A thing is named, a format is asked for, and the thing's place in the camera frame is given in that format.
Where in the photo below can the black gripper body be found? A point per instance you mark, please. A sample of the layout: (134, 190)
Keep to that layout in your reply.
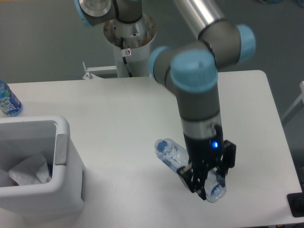
(205, 154)

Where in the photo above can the white paper wrapper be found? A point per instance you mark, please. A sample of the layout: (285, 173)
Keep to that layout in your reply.
(32, 170)

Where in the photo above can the black clamp at table corner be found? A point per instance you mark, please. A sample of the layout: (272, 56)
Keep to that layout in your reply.
(296, 204)

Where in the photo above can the white plastic trash can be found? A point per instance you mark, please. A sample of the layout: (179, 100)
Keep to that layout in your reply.
(22, 137)

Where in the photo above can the clear plastic bottle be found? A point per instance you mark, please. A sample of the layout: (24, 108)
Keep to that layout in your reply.
(175, 156)

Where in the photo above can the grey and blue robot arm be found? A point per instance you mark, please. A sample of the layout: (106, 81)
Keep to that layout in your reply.
(189, 72)

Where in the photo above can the blue snack packet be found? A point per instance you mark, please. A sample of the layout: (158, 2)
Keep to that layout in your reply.
(50, 169)

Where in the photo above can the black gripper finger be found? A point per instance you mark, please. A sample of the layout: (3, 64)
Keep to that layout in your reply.
(227, 159)
(194, 179)

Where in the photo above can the blue labelled water bottle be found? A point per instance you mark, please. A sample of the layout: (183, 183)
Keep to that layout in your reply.
(10, 105)

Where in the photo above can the white frame at right edge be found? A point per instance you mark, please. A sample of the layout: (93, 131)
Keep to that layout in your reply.
(294, 108)

